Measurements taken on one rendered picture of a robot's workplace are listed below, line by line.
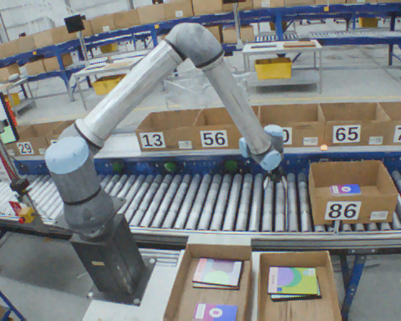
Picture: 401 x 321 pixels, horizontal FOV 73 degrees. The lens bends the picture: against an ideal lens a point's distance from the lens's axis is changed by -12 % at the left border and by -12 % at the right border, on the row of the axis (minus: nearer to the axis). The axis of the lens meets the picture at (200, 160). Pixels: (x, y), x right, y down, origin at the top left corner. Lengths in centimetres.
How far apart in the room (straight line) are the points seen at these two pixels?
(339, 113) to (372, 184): 56
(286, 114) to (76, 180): 147
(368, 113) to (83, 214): 179
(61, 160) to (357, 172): 143
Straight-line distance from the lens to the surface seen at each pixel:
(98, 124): 115
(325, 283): 130
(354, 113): 214
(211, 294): 127
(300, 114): 209
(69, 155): 100
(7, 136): 193
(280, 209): 161
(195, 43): 104
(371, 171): 176
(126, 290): 133
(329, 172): 170
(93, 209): 108
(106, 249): 115
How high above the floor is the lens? 180
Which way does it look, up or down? 30 degrees down
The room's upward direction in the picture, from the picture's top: 10 degrees counter-clockwise
